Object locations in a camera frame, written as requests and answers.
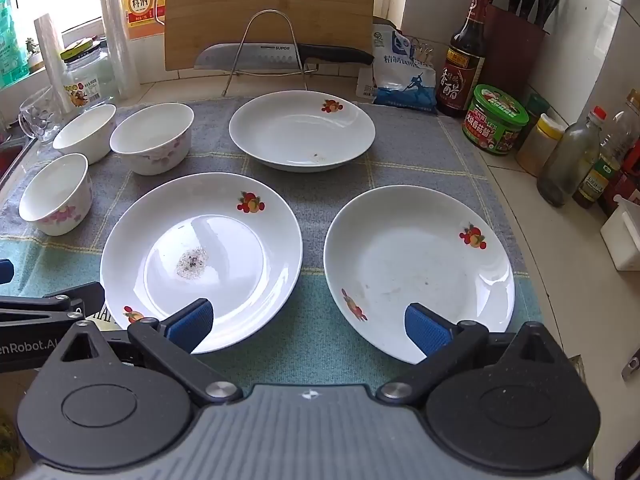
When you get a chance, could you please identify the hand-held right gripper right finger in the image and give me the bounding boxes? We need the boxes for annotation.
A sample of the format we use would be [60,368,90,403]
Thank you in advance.
[375,303,571,406]

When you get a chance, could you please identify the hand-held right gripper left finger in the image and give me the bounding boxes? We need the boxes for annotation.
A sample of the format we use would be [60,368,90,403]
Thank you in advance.
[60,298,244,407]

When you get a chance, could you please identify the white plate fruit print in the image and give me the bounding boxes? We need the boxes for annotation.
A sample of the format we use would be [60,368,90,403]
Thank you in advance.
[323,185,516,365]
[100,172,304,355]
[228,90,376,173]

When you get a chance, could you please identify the white bowl pink flowers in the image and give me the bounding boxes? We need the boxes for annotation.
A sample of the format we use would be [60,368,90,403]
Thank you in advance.
[52,104,117,165]
[18,153,94,237]
[109,102,195,176]

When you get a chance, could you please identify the clear glass mug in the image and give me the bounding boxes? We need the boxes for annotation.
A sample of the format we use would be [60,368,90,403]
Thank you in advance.
[18,85,63,147]

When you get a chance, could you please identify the grey green checked cloth mat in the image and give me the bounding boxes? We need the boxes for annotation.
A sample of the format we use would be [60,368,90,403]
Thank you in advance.
[0,91,545,401]

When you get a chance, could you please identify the glass jar yellow-green lid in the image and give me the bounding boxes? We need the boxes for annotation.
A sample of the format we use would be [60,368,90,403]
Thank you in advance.
[59,39,121,109]

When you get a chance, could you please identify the yellow cap spice jar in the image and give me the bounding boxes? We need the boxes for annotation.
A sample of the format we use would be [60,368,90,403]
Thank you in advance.
[516,113,569,177]

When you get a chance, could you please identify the white plastic box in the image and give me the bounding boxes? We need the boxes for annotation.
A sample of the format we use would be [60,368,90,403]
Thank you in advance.
[600,195,640,272]

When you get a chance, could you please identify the red cap glass bottle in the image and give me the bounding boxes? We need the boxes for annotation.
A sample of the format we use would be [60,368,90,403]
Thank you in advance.
[537,106,607,208]

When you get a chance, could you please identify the small potted plant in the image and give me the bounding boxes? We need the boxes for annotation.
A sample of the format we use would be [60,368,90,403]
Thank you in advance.
[25,36,45,72]

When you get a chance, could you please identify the short stack of plastic cups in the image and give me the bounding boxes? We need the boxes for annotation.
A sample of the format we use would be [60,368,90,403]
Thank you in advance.
[33,13,76,113]

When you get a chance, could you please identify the green label oil bottle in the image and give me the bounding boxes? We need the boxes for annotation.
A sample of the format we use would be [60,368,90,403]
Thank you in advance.
[573,89,640,210]

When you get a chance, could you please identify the green lid sauce jar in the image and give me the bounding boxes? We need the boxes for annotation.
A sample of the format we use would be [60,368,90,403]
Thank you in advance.
[462,84,530,156]

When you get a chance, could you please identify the white blue salt bag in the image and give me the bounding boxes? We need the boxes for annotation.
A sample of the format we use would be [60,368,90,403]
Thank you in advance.
[371,16,441,113]

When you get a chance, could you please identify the green cap spice jar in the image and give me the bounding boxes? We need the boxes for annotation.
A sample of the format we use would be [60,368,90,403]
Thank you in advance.
[517,93,552,151]

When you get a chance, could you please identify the red label sauce bottle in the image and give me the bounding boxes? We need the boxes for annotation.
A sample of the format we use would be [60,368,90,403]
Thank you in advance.
[597,140,640,218]

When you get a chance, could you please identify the dark vinegar bottle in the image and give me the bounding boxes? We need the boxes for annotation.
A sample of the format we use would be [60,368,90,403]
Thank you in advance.
[436,0,492,119]

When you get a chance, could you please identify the roll of plastic bags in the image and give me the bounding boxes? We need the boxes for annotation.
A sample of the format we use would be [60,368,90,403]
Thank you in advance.
[96,0,141,101]

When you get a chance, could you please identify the dark red knife block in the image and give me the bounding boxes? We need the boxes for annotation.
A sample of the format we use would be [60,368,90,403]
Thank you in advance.
[481,4,549,106]

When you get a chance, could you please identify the yellow cooking wine bottle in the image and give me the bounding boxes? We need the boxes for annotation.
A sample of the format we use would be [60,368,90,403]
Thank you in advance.
[121,0,169,42]

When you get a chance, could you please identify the metal wire rack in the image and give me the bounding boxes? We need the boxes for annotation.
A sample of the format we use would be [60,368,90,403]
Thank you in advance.
[221,10,321,97]

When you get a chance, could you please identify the black handled kitchen knife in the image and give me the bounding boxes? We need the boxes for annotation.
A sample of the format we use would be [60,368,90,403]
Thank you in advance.
[194,43,375,71]

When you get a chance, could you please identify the black handled scissors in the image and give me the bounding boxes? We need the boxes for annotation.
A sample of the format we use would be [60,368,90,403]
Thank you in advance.
[534,0,563,28]

